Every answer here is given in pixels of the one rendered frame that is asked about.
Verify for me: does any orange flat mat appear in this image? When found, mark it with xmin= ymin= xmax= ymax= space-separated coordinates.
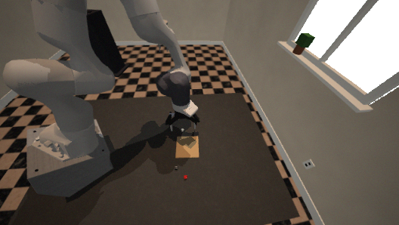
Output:
xmin=175 ymin=136 xmax=199 ymax=158

